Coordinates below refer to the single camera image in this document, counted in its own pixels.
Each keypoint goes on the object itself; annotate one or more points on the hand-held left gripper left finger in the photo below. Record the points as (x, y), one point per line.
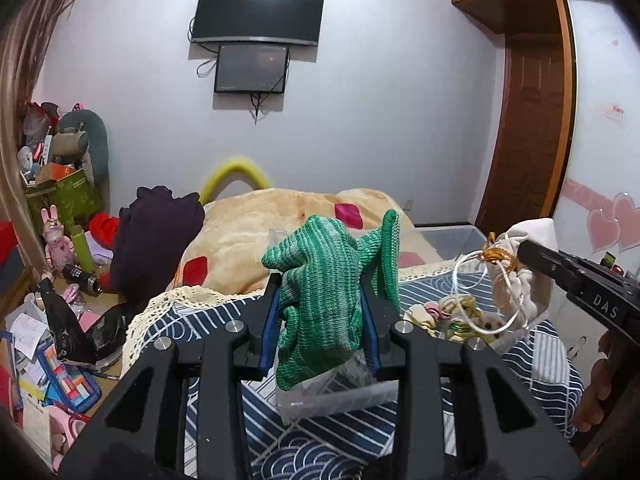
(271, 312)

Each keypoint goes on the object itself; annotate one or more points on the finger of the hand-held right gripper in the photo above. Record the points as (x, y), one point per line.
(545, 262)

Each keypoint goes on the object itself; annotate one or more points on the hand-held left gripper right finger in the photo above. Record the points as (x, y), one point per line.
(368, 321)

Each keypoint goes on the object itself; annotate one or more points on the green knitted cloth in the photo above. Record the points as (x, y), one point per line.
(320, 285)

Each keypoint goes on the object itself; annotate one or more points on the person's right hand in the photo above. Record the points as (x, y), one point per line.
(600, 385)

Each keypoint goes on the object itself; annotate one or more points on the beige blanket with red squares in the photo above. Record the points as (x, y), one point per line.
(250, 240)

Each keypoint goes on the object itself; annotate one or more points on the pink heart stickers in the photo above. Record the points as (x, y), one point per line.
(617, 220)

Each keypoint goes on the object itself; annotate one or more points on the pastel small fabric pieces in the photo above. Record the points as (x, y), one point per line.
(452, 312)

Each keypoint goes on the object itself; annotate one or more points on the clear round plastic container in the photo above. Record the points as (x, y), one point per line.
(500, 335)

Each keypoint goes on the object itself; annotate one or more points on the large clear storage bin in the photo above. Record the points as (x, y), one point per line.
(450, 242)

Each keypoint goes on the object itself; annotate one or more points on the blue patterned bedsheet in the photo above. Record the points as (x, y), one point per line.
(325, 450)

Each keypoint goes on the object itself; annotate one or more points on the brown wooden door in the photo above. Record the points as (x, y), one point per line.
(530, 125)

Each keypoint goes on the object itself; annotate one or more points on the dark purple garment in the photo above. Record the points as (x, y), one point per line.
(155, 235)

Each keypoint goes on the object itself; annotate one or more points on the white wardrobe door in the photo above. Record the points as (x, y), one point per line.
(600, 125)

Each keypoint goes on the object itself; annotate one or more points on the yellow foam arch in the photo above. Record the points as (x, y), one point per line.
(230, 167)

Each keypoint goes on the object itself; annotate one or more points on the red cloth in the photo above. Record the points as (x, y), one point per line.
(104, 230)

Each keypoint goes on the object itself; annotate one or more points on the green rolled tube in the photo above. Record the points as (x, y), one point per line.
(82, 250)

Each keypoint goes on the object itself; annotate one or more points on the black plastic bag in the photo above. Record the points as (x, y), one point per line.
(70, 330)

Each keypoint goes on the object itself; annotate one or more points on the colourful block pencil case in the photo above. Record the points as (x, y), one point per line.
(70, 380)

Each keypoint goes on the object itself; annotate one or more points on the pink bunny doll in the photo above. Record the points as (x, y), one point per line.
(57, 245)

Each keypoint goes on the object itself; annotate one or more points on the green patterned bag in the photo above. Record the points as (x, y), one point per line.
(70, 195)

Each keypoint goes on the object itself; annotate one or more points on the pink plastic toy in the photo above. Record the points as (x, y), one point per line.
(65, 427)

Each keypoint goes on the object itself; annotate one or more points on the pile of white papers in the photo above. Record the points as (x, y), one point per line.
(25, 330)

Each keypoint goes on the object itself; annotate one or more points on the grey green plush toy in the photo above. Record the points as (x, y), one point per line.
(85, 135)

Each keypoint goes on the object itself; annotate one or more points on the brown curtain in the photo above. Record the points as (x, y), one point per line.
(20, 85)

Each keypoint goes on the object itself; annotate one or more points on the small black wall monitor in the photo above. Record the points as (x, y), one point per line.
(251, 68)

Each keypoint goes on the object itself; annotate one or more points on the black wall television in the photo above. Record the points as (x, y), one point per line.
(257, 10)

